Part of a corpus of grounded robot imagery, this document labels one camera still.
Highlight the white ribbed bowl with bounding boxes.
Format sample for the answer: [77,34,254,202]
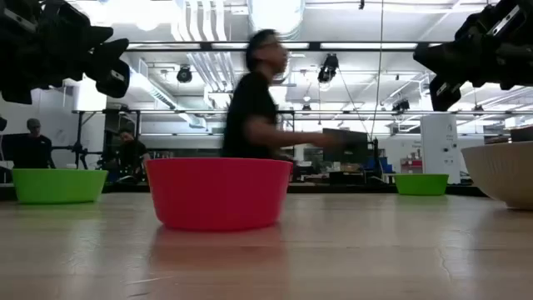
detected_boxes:
[461,141,533,211]

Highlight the black tripod stand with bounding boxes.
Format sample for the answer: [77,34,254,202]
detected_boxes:
[52,141,105,170]

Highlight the dark monitor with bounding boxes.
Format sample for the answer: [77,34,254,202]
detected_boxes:
[511,126,533,143]

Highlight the white column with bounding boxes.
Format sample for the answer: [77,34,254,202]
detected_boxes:
[420,113,462,185]

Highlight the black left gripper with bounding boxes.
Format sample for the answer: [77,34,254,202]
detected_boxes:
[0,0,132,105]

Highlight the black hanging ceiling camera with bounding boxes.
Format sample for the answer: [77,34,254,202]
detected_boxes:
[316,52,340,84]

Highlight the red plastic bowl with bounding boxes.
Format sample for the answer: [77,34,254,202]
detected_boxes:
[144,157,294,233]

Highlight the red shelf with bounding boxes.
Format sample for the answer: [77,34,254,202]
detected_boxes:
[400,157,424,175]

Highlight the black monitor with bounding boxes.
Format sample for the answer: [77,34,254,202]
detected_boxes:
[321,127,370,164]

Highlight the black background rig frame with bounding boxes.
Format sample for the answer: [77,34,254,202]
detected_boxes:
[71,108,297,170]

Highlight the person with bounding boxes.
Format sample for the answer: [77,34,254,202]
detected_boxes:
[220,27,346,162]
[108,127,152,184]
[11,117,57,170]

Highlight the green plastic bowl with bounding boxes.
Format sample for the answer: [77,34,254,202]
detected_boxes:
[393,172,450,197]
[11,167,109,205]

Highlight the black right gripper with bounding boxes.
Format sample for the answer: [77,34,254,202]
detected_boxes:
[412,0,533,112]

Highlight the blue boxes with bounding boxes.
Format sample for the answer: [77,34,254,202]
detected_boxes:
[366,156,395,174]

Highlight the black overhead frame bar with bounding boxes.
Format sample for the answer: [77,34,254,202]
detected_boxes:
[124,40,446,53]

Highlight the white rectangular air duct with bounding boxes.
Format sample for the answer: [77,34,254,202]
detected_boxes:
[124,56,208,129]

